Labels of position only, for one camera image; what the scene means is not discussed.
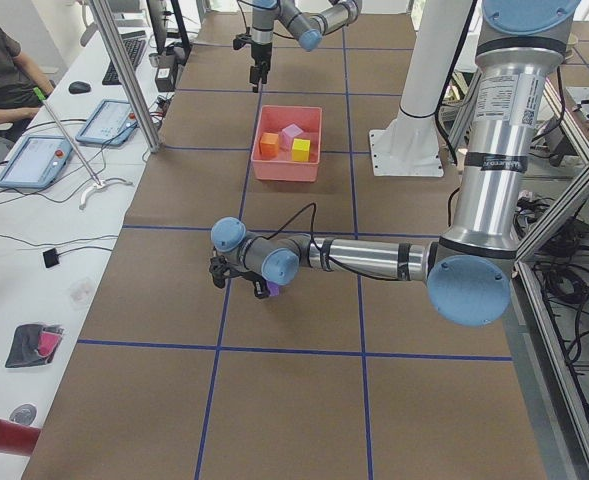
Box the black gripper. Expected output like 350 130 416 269
228 265 270 299
249 43 273 93

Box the purple foam block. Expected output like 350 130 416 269
267 281 280 297

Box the pink foam block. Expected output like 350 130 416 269
279 123 304 151

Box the orange foam block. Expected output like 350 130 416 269
259 132 280 159

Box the yellow foam block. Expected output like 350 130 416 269
290 138 311 162

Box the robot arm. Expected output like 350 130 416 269
249 0 362 93
209 1 577 326

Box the pink plastic bin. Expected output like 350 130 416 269
251 105 323 183

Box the black keyboard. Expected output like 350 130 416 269
101 30 148 86

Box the far teach pendant tablet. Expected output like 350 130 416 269
75 99 138 147

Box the teach pendant tablet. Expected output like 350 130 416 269
0 135 72 189
75 99 138 147

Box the black computer mouse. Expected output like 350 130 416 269
68 81 92 95

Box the metal rod on stand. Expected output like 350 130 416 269
33 87 133 210

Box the small black square puck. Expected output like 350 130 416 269
42 248 60 269

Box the grey and pink cloth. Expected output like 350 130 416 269
5 324 64 368

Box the near teach pendant tablet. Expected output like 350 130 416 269
0 135 72 189

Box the seated person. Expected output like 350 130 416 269
0 27 54 142

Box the grey round lid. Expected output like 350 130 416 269
9 403 37 426

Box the red bottle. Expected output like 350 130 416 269
0 419 41 456

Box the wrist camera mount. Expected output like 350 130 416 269
209 255 237 289
232 32 252 51

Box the aluminium frame post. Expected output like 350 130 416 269
88 0 161 154

